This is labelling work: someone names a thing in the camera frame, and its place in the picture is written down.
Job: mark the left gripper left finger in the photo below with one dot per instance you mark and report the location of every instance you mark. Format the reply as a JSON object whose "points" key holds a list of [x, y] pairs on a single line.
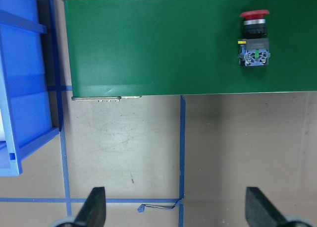
{"points": [[93, 212]]}

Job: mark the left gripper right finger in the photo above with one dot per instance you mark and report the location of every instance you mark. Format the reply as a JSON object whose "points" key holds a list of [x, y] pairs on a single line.
{"points": [[260, 212]]}

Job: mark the red push button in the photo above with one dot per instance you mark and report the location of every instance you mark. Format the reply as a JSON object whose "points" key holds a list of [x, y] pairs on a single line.
{"points": [[254, 47]]}

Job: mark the blue bin left side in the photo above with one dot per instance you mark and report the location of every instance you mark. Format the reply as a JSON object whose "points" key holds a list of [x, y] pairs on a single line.
{"points": [[26, 123]]}

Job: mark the green conveyor belt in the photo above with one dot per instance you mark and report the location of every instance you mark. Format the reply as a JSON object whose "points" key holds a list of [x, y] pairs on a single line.
{"points": [[186, 47]]}

